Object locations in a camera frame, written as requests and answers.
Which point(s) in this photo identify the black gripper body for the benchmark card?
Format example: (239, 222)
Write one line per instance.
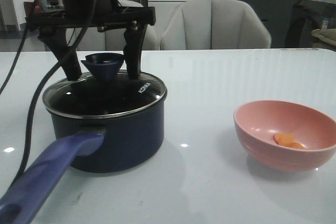
(107, 14)

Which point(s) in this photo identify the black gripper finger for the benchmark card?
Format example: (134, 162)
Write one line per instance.
(134, 38)
(56, 41)

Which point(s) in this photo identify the glass pot lid blue knob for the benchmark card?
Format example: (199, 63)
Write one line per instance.
(104, 91)

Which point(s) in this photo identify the pink bowl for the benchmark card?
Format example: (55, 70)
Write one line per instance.
(256, 122)

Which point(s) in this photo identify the orange ham slices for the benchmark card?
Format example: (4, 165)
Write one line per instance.
(287, 140)

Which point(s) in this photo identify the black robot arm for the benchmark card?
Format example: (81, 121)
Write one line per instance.
(62, 32)

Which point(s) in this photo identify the right grey armchair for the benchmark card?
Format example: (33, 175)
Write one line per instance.
(214, 24)

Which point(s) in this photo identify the grey kitchen counter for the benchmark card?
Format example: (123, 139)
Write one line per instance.
(290, 22)

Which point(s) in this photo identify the blue saucepan with handle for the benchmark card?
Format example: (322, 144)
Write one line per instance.
(107, 146)

